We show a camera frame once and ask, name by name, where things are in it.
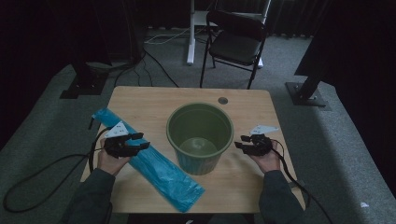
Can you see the person's right hand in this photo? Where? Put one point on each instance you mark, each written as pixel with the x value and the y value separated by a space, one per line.
pixel 269 161

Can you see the white paper scrap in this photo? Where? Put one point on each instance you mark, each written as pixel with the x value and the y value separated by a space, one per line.
pixel 189 222
pixel 364 204

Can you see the person's left hand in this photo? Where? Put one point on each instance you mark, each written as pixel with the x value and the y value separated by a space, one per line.
pixel 112 165

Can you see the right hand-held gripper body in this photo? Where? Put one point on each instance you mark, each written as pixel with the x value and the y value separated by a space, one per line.
pixel 260 144

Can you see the dark curtain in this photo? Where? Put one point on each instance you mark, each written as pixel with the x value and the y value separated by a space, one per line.
pixel 292 15

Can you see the green plastic bin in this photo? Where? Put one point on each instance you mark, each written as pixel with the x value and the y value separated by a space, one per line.
pixel 186 124

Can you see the white desk frame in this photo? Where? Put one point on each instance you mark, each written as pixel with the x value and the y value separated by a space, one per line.
pixel 191 37

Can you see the black metal stand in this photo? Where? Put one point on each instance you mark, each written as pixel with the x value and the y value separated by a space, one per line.
pixel 84 85
pixel 306 95

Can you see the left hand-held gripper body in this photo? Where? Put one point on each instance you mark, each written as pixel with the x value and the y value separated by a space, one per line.
pixel 118 147

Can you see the blue plastic trash bag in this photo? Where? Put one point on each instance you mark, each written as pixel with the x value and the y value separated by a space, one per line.
pixel 162 177

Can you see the black tape strip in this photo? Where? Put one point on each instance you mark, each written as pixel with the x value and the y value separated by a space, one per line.
pixel 91 123

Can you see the black folding chair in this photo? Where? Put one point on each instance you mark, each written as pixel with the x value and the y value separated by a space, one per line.
pixel 235 48

